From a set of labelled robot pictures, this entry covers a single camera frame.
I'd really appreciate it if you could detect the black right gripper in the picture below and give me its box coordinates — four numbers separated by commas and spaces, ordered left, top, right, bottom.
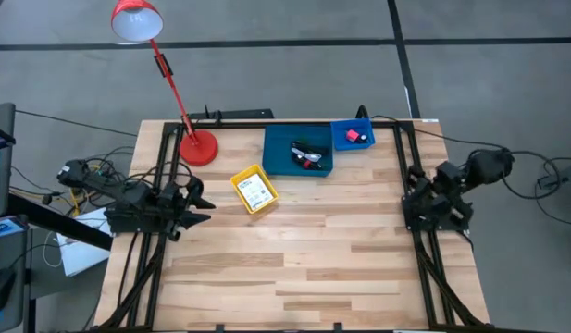
407, 160, 463, 208

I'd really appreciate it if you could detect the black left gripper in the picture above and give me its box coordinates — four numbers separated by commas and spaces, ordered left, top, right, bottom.
157, 175, 217, 242

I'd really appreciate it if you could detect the white card reader box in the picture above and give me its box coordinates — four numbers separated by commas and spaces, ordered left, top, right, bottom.
236, 172, 276, 211

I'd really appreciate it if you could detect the grey cable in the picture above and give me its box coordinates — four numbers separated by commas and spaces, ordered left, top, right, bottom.
291, 147, 323, 164

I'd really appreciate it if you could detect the red and black tool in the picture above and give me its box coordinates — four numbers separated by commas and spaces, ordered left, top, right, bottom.
292, 154, 324, 172

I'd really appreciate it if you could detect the black cable bundle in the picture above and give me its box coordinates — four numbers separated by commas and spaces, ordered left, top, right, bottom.
290, 140, 331, 171

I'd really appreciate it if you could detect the yellow bin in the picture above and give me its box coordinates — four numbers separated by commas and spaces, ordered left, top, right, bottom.
229, 163, 281, 216

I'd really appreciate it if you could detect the small blue bin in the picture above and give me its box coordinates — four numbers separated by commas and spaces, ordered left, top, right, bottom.
329, 117, 377, 153

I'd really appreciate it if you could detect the large teal bin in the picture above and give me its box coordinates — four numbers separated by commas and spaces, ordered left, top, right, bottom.
261, 123, 335, 179

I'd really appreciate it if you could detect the red desk lamp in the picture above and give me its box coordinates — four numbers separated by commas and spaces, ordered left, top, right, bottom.
110, 0, 220, 167

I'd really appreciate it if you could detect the black bar with antennas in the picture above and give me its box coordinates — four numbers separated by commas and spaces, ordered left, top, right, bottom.
187, 107, 276, 121

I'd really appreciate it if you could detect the white paper sheet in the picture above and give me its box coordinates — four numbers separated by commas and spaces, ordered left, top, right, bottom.
56, 206, 114, 278

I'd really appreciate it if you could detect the black desk beam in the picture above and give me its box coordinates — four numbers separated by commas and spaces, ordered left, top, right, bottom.
6, 192, 114, 252

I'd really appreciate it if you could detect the grey floor stand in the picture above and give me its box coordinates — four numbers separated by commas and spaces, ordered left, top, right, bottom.
536, 158, 571, 191

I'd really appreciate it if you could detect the dark flat device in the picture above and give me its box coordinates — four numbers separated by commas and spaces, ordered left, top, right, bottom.
0, 215, 30, 241

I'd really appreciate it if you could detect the grey side desk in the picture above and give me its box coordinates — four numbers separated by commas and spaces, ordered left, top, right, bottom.
0, 226, 31, 333

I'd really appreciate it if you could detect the computer monitor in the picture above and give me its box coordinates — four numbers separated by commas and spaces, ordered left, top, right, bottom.
0, 102, 17, 219

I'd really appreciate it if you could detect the black computer mouse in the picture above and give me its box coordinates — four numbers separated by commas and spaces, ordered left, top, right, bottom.
0, 266, 17, 315

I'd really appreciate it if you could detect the black right arm feed cable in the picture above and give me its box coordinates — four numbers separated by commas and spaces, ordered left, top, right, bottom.
370, 114, 565, 201

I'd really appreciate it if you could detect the black aluminium frame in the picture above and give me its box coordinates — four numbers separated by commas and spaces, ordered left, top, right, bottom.
94, 118, 494, 333

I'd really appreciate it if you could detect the yellow cable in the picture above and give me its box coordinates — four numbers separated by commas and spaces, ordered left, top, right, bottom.
68, 164, 102, 217

